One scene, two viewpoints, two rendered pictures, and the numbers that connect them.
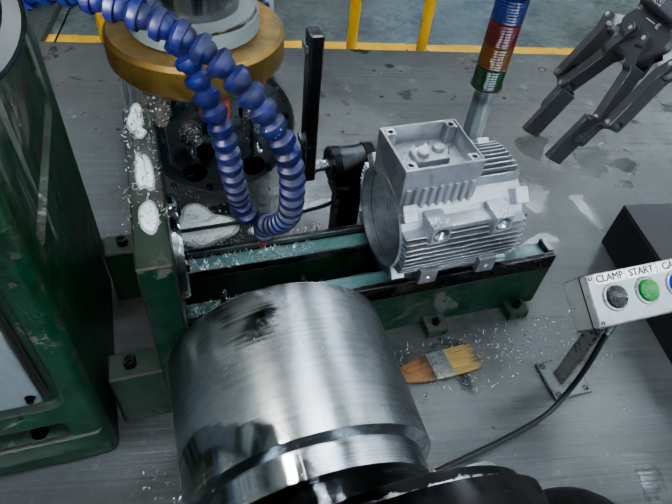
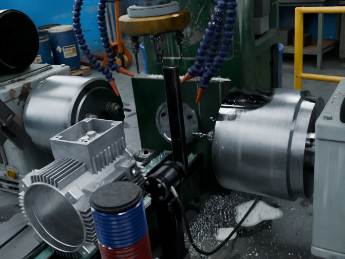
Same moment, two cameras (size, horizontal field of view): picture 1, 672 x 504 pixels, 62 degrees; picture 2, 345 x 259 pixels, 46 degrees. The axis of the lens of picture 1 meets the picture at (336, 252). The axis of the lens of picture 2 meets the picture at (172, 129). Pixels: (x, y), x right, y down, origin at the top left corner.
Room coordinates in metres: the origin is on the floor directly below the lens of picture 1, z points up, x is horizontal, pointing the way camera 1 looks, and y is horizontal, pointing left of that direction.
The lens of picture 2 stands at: (1.40, -0.43, 1.45)
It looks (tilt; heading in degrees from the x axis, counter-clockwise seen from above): 23 degrees down; 144
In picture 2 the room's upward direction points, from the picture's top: 7 degrees counter-clockwise
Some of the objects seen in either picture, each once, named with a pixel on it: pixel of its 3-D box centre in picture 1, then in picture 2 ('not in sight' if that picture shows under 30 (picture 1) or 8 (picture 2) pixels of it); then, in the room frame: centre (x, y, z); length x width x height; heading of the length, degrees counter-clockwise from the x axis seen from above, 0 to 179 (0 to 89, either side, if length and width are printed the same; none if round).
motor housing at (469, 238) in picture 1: (437, 207); (85, 192); (0.67, -0.15, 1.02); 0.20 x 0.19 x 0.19; 113
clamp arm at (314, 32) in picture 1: (311, 111); (176, 122); (0.73, 0.06, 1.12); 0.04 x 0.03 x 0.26; 112
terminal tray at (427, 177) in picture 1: (426, 163); (90, 145); (0.65, -0.11, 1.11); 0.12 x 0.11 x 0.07; 113
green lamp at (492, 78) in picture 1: (489, 74); not in sight; (1.04, -0.26, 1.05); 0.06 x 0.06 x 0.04
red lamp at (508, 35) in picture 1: (503, 30); (125, 247); (1.04, -0.26, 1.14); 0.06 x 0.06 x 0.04
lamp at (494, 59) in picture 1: (496, 53); not in sight; (1.04, -0.26, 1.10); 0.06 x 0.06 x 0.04
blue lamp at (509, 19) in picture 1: (510, 6); (119, 216); (1.04, -0.26, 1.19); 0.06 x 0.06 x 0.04
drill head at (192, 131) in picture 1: (210, 94); (281, 143); (0.87, 0.26, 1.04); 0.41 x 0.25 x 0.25; 22
